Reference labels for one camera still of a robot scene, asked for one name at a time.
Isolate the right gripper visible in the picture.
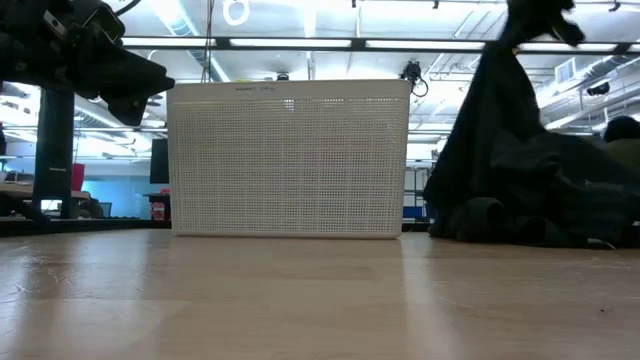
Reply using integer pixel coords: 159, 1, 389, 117
507, 0, 586, 47

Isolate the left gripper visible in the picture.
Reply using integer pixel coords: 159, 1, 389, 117
0, 14, 176, 127

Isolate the black garment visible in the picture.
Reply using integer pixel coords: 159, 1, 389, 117
423, 22, 640, 250

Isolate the white perforated plastic laundry basket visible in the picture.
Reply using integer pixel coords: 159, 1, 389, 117
166, 78, 412, 240

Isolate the ceiling air vent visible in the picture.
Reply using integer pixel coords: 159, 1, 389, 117
553, 55, 577, 84

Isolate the black monitor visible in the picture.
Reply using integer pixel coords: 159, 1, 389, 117
148, 138, 170, 185

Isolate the person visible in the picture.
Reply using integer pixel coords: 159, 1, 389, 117
602, 115, 640, 174

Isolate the red white box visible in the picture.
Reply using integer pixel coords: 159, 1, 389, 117
148, 187, 171, 221

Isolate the black ceiling-mounted device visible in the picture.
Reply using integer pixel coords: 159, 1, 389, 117
398, 58, 430, 99

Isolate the hanging ceiling cable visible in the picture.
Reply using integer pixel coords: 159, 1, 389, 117
201, 0, 216, 84

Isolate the round ceiling ring light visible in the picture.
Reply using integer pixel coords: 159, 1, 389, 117
222, 0, 251, 27

